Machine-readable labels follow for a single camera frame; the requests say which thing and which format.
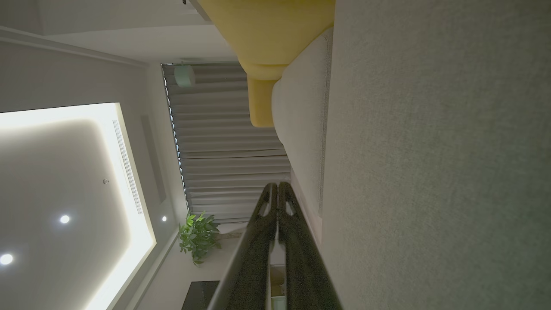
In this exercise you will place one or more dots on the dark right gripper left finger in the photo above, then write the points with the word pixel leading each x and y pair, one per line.
pixel 252 267

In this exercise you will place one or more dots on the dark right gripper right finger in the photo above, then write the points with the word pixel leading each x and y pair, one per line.
pixel 305 275

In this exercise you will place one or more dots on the green potted plant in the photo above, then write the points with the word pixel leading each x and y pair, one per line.
pixel 199 236

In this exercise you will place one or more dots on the grey pleated curtain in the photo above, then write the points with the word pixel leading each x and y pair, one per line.
pixel 224 142

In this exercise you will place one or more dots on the small grey sofa cushion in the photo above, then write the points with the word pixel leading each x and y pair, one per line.
pixel 301 116

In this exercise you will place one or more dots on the large grey sofa seat cushion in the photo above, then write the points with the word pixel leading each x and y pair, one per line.
pixel 439 163

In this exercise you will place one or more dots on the pale green round lamp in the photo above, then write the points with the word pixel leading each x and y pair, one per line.
pixel 185 75

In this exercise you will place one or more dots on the yellow sofa backrest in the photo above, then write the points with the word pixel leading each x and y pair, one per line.
pixel 267 34

